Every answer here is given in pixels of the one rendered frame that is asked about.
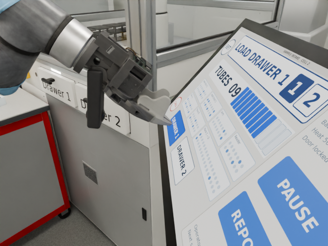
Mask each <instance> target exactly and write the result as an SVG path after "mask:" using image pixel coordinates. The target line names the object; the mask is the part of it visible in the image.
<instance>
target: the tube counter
mask: <svg viewBox="0 0 328 246"><path fill-rule="evenodd" d="M222 96H223V97H224V99H225V100H226V102H227V104H228V105H229V107H230V108H231V110H232V111H233V113H234V114H235V116H236V117H237V119H238V120H239V122H240V123H241V125H242V126H243V128H244V129H245V131H246V132H247V134H248V135H249V137H250V138H251V140H252V141H253V143H254V144H255V146H256V147H257V149H258V151H259V152H260V154H261V155H262V157H263V158H265V157H266V156H268V155H269V154H270V153H271V152H272V151H274V150H275V149H276V148H277V147H278V146H280V145H281V144H282V143H283V142H284V141H286V140H287V139H288V138H289V137H290V136H292V135H293V134H294V133H295V131H294V130H293V129H292V128H291V127H290V126H289V125H288V124H287V123H286V122H285V121H284V120H283V119H282V118H281V117H280V116H279V115H278V114H277V113H276V112H275V111H274V110H273V109H272V108H271V107H270V106H269V105H268V104H267V103H266V102H265V101H264V100H263V99H262V98H261V97H260V96H259V95H258V94H257V93H256V92H255V90H254V89H253V88H252V87H251V86H250V85H249V84H248V83H247V82H246V81H245V80H244V79H243V78H242V77H240V78H239V79H238V80H237V81H236V82H235V83H234V84H233V85H232V86H231V87H230V88H229V89H228V90H227V91H226V92H225V93H224V94H223V95H222Z"/></svg>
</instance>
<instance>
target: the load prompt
mask: <svg viewBox="0 0 328 246"><path fill-rule="evenodd" d="M227 55H228V56H229V57H230V58H231V59H232V60H233V61H234V62H235V63H236V64H237V65H238V66H239V67H241V68H242V69H243V70H244V71H245V72H246V73H247V74H248V75H249V76H250V77H251V78H252V79H253V80H255V81H256V82H257V83H258V85H259V86H261V87H262V88H263V89H264V90H265V91H266V92H267V93H268V94H269V95H270V96H271V97H272V98H273V99H274V100H276V101H277V102H278V103H279V104H280V105H281V106H282V107H283V108H284V109H285V110H286V111H287V112H288V113H290V114H291V115H292V116H293V117H294V118H295V119H296V120H297V121H298V122H299V123H300V124H301V125H302V126H304V125H305V124H306V123H307V122H309V121H310V120H311V119H312V118H313V117H315V116H316V115H317V114H318V113H319V112H321V111H322V110H323V109H324V108H325V107H327V106H328V80H327V79H325V78H323V77H322V76H320V75H318V74H316V73H314V72H312V71H311V70H309V69H307V68H305V67H303V66H302V65H300V64H298V63H296V62H294V61H293V60H291V59H289V58H287V57H285V56H283V55H282V54H280V53H278V52H276V51H274V50H273V49H271V48H269V47H267V46H265V45H263V44H262V43H260V42H258V41H256V40H254V39H253V38H251V37H249V36H247V35H245V36H244V37H243V38H242V39H241V40H240V41H239V42H238V43H237V44H236V45H235V46H234V47H233V48H232V50H231V51H230V52H229V53H228V54H227Z"/></svg>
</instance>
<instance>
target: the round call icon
mask: <svg viewBox="0 0 328 246"><path fill-rule="evenodd" d="M182 102H183V99H182V96H181V94H180V95H179V96H178V98H177V99H176V100H175V101H174V102H173V103H172V104H171V105H170V106H169V110H170V114H172V113H173V112H174V110H175V109H176V108H177V107H178V106H179V105H180V104H181V103H182Z"/></svg>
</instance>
